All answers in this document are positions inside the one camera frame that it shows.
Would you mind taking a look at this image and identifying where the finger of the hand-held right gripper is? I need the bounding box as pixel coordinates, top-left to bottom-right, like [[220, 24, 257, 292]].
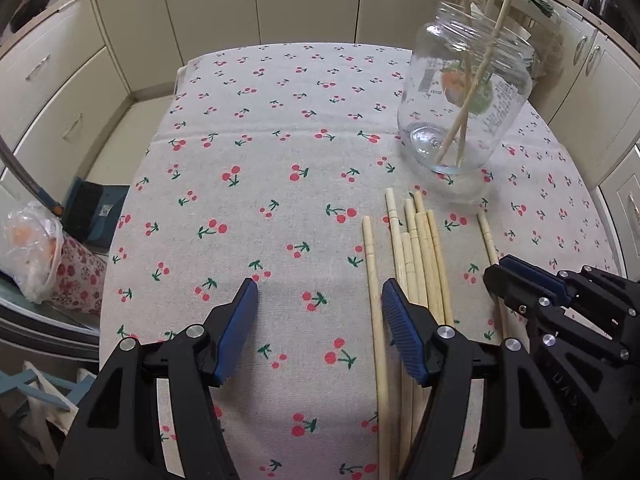
[[499, 254, 640, 322], [482, 262, 637, 461]]

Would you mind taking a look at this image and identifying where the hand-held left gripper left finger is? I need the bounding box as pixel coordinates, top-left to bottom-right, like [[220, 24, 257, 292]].
[[54, 277, 259, 480]]

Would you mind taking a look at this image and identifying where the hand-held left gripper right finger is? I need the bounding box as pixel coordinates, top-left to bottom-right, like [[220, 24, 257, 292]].
[[381, 278, 586, 480]]

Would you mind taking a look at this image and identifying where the bunch of wooden chopsticks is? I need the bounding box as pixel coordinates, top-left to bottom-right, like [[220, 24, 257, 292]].
[[385, 187, 456, 480]]

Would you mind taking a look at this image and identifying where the clear glass jar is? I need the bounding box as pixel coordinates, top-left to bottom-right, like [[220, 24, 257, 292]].
[[397, 1, 536, 177]]

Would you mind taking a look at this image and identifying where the red floral bag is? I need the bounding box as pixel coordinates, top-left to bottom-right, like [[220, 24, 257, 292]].
[[50, 235, 109, 317]]

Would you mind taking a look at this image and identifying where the cherry print tablecloth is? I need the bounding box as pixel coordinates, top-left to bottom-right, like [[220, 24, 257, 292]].
[[99, 42, 628, 480]]

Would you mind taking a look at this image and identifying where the cream panelled base cabinet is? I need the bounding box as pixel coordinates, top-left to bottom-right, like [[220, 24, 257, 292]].
[[520, 0, 640, 291]]

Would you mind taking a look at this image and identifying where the blue dustpan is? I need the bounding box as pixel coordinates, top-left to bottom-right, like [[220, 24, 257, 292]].
[[64, 177, 129, 250]]

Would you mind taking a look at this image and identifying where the grey-blue wooden stool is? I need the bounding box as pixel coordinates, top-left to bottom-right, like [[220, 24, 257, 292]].
[[0, 360, 101, 466]]

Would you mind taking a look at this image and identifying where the clear plastic bag of oranges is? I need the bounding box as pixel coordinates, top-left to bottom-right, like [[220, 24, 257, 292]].
[[0, 200, 65, 304]]

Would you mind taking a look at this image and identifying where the cream drawer cabinet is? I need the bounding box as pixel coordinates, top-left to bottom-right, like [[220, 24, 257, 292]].
[[0, 0, 133, 196]]

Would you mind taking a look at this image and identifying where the cream door base cabinet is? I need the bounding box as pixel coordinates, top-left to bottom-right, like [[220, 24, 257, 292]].
[[92, 0, 418, 48]]

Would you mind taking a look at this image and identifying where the beige kitchen countertop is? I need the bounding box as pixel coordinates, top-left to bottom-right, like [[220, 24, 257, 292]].
[[0, 0, 101, 51]]

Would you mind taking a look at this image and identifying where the grey broom handle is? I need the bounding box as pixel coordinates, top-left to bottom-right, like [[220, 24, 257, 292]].
[[0, 135, 63, 213]]

